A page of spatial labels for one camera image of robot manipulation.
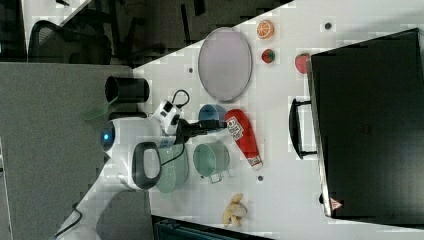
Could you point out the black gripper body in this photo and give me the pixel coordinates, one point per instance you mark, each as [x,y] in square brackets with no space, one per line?
[185,131]

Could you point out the red ketchup bottle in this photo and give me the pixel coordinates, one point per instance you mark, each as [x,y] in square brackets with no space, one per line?
[241,130]

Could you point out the black cylinder container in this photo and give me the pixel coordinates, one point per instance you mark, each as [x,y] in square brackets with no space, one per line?
[126,90]
[117,115]

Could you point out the black office chair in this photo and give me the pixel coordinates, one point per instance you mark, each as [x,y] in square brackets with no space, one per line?
[50,43]

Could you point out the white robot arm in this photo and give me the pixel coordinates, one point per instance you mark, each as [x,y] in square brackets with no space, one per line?
[133,143]

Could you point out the green mug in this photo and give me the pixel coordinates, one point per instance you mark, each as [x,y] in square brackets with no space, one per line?
[211,160]

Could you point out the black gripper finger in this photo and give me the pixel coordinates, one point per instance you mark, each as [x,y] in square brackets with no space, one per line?
[212,124]

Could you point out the small red toy strawberry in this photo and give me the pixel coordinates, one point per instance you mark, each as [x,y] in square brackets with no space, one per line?
[268,56]

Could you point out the lilac round plate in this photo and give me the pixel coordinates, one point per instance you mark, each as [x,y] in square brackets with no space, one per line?
[225,64]

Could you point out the green spatula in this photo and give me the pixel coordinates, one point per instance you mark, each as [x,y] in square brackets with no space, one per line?
[98,112]

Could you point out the black toaster oven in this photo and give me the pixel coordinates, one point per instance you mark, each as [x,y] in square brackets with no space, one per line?
[367,104]

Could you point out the blue plastic cup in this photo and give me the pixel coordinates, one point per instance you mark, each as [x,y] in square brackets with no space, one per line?
[212,112]

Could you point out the green perforated strainer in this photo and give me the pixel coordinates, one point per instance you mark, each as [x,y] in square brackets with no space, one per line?
[175,169]

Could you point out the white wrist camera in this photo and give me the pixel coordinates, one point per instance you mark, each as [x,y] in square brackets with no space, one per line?
[168,115]

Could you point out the large red toy strawberry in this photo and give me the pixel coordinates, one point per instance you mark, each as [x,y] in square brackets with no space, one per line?
[301,62]

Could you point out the toy orange slice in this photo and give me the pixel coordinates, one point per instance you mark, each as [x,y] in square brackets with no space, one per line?
[265,29]

